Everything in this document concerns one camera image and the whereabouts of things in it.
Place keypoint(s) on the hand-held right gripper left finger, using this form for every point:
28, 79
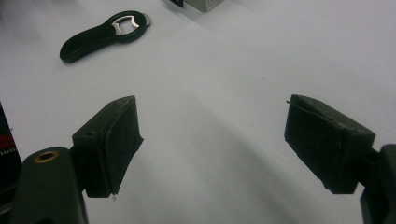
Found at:
106, 149

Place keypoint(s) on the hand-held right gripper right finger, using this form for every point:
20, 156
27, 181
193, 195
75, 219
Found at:
323, 146

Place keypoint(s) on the black bottle opener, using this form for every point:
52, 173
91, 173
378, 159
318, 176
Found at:
102, 34

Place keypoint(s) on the black box with red stripe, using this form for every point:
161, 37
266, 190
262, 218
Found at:
7, 155

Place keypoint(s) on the grey box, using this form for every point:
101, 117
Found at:
207, 4

